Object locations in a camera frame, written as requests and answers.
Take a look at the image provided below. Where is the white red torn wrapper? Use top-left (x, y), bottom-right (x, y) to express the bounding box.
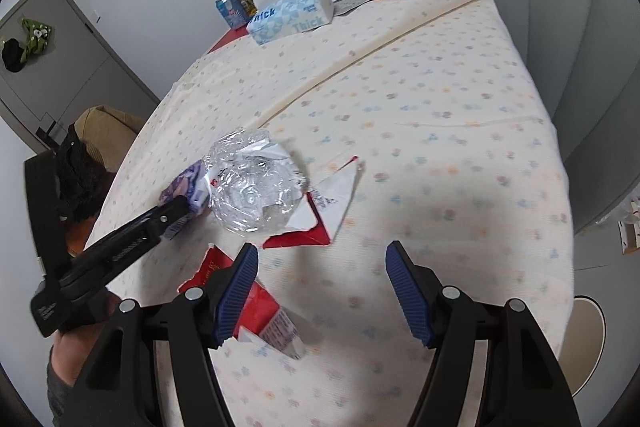
top-left (262, 155), bottom-right (365, 250)

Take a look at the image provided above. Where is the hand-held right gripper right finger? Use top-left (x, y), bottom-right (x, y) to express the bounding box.
top-left (385, 241), bottom-right (583, 427)

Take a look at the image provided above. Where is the brown jacket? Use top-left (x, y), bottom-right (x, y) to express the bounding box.
top-left (75, 105), bottom-right (146, 172)

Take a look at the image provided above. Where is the black garment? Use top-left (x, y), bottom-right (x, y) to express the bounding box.
top-left (54, 124), bottom-right (107, 224)

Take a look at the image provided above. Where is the blue soda can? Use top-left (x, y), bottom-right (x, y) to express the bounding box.
top-left (216, 0), bottom-right (249, 29)

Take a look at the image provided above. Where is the grey door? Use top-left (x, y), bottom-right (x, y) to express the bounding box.
top-left (0, 0), bottom-right (161, 155)

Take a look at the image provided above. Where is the red torn paper carton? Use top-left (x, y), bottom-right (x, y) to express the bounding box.
top-left (177, 244), bottom-right (307, 360)

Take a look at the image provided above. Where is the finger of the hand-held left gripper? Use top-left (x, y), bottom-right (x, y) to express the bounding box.
top-left (60, 196), bottom-right (193, 303)

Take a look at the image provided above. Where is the dark hanging hat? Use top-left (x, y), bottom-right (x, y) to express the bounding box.
top-left (0, 38), bottom-right (28, 72)

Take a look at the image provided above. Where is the white round stool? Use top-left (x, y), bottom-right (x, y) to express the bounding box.
top-left (557, 294), bottom-right (608, 400)

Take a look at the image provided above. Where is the purple pocket tissue pack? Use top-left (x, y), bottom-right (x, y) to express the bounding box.
top-left (160, 159), bottom-right (213, 240)

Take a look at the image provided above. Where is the red placemat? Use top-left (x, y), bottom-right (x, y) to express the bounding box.
top-left (207, 27), bottom-right (251, 54)

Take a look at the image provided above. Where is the wooden chair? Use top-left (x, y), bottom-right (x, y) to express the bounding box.
top-left (65, 219), bottom-right (98, 260)

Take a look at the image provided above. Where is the clear crumpled plastic container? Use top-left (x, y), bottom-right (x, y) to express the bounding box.
top-left (202, 128), bottom-right (308, 235)

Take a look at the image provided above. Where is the green hanging hat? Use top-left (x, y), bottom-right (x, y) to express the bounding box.
top-left (19, 18), bottom-right (55, 60)

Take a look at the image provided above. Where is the floral printed tablecloth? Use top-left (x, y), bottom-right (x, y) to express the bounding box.
top-left (87, 0), bottom-right (573, 427)

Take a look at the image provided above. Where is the person's left forearm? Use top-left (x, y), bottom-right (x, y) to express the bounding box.
top-left (47, 297), bottom-right (108, 427)

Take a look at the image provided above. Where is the grey office chair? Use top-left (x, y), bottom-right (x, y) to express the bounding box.
top-left (474, 0), bottom-right (640, 270)

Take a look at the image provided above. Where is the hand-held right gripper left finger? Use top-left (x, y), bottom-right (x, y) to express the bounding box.
top-left (65, 243), bottom-right (259, 427)

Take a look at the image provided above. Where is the blue checkered tissue box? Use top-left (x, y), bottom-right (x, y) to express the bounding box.
top-left (246, 0), bottom-right (335, 46)

